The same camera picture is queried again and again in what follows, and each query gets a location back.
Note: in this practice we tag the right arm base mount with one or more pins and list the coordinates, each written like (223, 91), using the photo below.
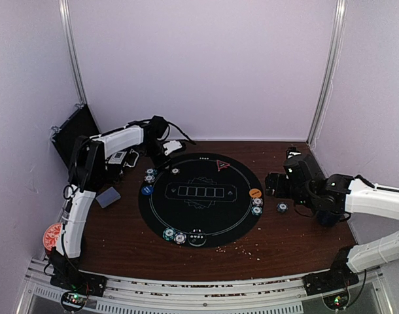
(333, 286)

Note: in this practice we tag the playing card deck in case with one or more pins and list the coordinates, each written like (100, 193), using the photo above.
(117, 158)

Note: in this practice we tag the red patterned tin can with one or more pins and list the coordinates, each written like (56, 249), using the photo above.
(52, 239)

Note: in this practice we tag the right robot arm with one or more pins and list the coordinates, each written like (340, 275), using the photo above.
(339, 196)

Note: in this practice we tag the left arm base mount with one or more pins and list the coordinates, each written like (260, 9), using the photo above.
(76, 295)

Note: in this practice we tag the dark blue mug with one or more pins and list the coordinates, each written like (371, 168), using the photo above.
(330, 219)

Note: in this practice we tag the red triangle marker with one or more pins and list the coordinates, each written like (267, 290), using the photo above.
(222, 165)

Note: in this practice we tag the chrome case handle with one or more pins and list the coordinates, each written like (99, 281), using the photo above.
(132, 159)

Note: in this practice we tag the orange big blind button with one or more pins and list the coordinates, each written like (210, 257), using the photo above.
(255, 193)

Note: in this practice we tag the green fifty chip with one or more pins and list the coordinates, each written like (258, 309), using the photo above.
(151, 171)

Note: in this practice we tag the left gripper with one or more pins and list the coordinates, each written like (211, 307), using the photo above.
(161, 163)

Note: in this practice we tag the grey card deck box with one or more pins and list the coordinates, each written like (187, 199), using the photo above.
(107, 197)

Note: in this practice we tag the aluminium front rail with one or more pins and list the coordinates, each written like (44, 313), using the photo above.
(286, 294)

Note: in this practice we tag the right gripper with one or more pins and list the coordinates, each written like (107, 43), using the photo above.
(270, 182)

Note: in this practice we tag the green chip stack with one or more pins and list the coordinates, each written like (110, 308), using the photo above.
(282, 207)

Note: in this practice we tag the black poker set case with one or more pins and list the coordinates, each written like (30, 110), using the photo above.
(72, 131)

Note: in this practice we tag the blue small blind button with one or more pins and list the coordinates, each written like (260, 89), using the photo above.
(147, 190)

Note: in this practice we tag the round black poker mat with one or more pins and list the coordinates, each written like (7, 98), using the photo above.
(200, 197)

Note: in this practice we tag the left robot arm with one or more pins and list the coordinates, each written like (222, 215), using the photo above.
(78, 201)

